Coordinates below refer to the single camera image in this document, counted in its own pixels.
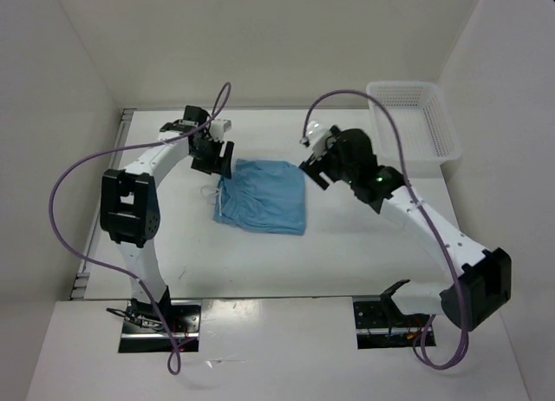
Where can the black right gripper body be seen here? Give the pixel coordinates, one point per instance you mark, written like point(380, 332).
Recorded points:
point(331, 166)

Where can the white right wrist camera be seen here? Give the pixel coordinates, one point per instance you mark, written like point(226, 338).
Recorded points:
point(315, 137)

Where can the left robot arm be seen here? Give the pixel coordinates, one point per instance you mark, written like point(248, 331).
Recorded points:
point(130, 209)

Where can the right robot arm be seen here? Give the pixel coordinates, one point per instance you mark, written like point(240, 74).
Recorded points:
point(481, 278)

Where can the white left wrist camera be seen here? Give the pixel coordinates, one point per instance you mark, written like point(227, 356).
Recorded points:
point(218, 128)

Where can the light blue shorts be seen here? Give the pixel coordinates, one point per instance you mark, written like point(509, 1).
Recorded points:
point(262, 196)

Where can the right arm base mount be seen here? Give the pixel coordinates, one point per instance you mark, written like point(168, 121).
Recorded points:
point(375, 330)

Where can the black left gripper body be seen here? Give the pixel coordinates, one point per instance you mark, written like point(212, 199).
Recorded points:
point(206, 157)

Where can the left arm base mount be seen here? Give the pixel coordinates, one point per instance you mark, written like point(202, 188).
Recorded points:
point(140, 334)

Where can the white plastic basket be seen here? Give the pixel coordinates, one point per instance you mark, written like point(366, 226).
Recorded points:
point(425, 127)

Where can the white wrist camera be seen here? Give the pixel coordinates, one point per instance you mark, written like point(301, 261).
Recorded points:
point(218, 128)
point(315, 137)

